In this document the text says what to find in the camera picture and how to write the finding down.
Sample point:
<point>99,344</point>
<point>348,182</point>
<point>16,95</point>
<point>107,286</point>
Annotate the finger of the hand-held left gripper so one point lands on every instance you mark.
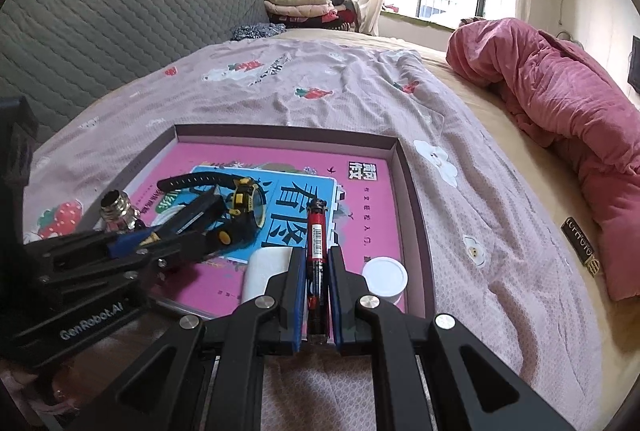
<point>175,253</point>
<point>120,247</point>

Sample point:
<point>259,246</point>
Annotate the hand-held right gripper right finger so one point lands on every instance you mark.
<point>336,301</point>

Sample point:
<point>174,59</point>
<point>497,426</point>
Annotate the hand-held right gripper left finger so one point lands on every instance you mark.
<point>298,301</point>

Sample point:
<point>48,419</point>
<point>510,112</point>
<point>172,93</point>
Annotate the white plastic lid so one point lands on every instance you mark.
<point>170,214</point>

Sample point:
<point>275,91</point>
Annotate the brass lamp socket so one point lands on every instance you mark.
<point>116,206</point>

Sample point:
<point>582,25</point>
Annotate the white earbuds case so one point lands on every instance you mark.
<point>262,271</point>

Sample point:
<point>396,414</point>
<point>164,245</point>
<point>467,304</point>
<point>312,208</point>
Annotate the black and gold tube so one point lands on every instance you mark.
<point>200,213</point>

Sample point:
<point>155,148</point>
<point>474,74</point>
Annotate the small white bottle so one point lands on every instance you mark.
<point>384,276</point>

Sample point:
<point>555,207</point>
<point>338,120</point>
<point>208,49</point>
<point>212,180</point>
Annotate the black and yellow wristwatch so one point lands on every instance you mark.
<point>245,206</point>

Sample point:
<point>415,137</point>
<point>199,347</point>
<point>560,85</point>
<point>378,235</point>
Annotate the shallow cardboard box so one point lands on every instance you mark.
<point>415,211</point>

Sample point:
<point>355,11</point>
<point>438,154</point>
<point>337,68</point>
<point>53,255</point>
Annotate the pink book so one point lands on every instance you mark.
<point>370,231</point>

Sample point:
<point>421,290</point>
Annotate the grey quilted headboard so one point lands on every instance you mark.
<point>125,26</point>

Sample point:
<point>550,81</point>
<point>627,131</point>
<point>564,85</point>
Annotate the strawberry printed bed sheet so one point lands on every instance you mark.
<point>325,76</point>

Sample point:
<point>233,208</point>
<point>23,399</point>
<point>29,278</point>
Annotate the beige mattress sheet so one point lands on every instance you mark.
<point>525,171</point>

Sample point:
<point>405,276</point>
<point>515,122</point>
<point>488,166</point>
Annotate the dark patterned cloth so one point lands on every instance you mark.
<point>257,32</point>

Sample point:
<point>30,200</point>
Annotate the black mattress label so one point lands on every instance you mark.
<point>582,246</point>

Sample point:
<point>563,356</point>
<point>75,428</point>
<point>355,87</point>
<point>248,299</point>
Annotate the pink folded blanket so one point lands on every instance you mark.
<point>300,12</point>

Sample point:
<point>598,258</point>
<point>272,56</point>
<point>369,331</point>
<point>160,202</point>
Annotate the dark clothes pile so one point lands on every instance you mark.
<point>342,6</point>

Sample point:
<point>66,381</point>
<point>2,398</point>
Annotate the pink quilt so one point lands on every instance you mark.
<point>575,101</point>

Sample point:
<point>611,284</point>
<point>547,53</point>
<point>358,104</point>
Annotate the black television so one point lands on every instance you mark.
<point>635,61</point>

